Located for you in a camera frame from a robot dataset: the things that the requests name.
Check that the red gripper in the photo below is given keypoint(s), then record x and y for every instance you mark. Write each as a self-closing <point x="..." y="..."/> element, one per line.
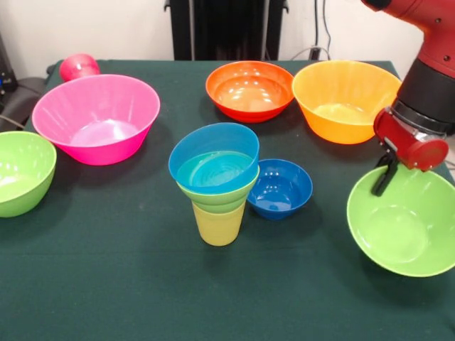
<point x="401" y="142"/>

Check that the large green plastic bowl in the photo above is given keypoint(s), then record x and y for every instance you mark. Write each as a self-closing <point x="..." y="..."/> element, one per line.
<point x="21" y="177"/>
<point x="405" y="231"/>

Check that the red-orange plastic bowl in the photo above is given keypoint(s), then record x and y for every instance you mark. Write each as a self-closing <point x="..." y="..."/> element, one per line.
<point x="249" y="92"/>

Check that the small green plastic bowl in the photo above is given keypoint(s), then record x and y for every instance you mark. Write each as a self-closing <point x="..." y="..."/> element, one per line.
<point x="217" y="202"/>

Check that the light blue plastic bowl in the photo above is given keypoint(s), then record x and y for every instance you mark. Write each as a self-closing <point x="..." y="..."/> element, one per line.
<point x="213" y="142"/>

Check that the yellow plastic cup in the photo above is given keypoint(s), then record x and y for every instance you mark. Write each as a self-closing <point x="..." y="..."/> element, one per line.
<point x="218" y="229"/>

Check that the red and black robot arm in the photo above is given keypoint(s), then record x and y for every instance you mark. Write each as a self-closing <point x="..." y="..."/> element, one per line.
<point x="426" y="85"/>

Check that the black computer tower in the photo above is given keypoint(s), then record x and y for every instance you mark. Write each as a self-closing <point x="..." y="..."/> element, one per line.
<point x="5" y="71"/>

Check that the large orange plastic bowl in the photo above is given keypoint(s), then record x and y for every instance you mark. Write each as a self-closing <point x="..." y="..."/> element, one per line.
<point x="345" y="99"/>

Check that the dark blue plastic bowl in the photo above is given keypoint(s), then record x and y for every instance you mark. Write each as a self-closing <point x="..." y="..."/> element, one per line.
<point x="281" y="199"/>

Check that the black power adapter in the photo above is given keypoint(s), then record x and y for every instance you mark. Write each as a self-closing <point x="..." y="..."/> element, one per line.
<point x="314" y="53"/>

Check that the dark green tablecloth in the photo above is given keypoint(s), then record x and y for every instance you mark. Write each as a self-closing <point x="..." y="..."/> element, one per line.
<point x="142" y="284"/>

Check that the large pink plastic bowl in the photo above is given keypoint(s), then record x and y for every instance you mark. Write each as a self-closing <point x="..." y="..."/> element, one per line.
<point x="96" y="120"/>

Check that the red plastic cup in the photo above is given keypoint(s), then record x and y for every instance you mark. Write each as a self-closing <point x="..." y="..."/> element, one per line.
<point x="78" y="67"/>

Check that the black office chair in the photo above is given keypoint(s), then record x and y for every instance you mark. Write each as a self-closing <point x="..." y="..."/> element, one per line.
<point x="17" y="99"/>

